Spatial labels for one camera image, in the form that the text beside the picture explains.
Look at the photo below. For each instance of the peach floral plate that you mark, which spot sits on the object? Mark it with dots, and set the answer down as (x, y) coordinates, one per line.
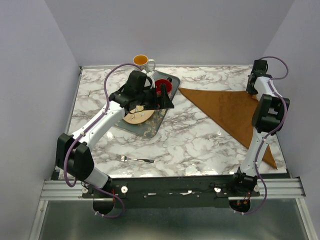
(138, 115)

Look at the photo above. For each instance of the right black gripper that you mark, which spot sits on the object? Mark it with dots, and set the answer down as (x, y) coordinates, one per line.
(249, 90)

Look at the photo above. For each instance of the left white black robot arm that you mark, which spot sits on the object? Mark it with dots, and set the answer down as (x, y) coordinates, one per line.
(73, 152)

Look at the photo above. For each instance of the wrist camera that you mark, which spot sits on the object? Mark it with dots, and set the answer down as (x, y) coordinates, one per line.
(153, 75)
(260, 66)

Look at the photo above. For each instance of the green floral tray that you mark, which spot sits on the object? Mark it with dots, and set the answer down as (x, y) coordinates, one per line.
(150, 127)

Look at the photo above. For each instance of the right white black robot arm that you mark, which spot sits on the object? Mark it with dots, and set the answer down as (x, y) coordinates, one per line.
(268, 118)

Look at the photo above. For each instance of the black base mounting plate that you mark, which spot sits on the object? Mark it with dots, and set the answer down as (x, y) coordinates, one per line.
(181, 191)

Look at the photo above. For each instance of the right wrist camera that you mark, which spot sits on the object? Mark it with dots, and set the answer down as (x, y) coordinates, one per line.
(260, 66)

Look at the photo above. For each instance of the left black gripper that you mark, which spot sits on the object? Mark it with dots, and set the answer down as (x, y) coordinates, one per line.
(164, 101)

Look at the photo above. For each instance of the red black mug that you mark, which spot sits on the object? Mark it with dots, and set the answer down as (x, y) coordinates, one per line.
(168, 85)

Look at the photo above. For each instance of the brown cloth napkin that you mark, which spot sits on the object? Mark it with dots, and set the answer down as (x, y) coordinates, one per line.
(231, 110)

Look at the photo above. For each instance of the silver fork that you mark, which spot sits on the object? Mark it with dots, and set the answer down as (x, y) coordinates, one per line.
(124, 158)

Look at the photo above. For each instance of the white mug yellow inside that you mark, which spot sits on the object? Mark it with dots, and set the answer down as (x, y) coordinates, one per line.
(144, 63)

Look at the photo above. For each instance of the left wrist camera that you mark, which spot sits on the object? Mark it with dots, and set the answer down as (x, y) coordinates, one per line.
(153, 75)

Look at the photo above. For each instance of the aluminium frame rail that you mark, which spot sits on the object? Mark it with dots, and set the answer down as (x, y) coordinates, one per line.
(281, 188)

